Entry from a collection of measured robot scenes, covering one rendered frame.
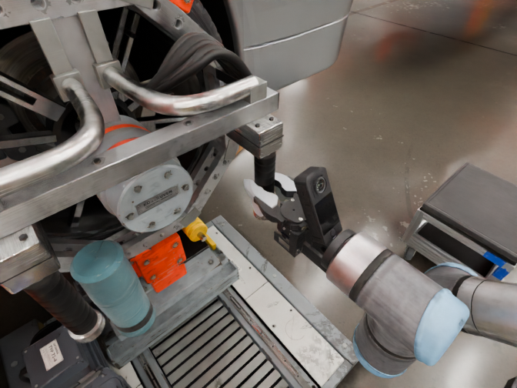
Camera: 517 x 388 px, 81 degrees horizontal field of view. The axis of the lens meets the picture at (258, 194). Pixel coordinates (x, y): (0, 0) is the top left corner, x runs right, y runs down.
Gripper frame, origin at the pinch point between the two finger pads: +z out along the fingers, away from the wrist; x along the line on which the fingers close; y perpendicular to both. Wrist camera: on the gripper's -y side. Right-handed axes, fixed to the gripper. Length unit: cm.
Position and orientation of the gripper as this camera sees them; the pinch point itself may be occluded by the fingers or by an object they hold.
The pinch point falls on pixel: (256, 176)
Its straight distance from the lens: 55.5
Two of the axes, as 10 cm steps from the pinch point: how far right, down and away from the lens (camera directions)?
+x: 7.5, -4.7, 4.6
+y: 0.0, 7.1, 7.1
